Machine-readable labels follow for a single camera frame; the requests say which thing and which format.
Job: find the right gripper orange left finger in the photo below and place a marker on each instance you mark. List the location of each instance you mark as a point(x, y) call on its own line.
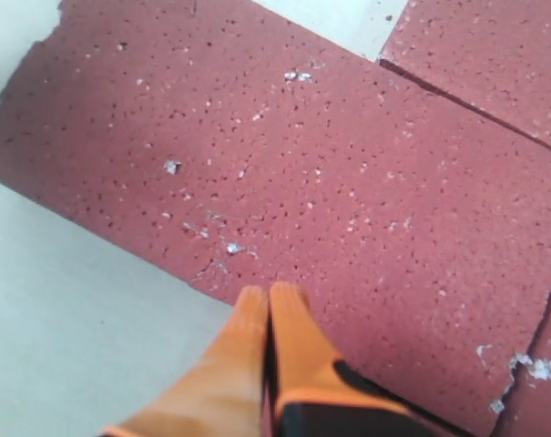
point(222, 395)

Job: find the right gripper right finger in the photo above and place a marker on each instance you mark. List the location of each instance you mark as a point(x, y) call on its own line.
point(313, 391)

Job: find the red brick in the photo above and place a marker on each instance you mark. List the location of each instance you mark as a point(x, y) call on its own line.
point(528, 406)
point(495, 56)
point(230, 146)

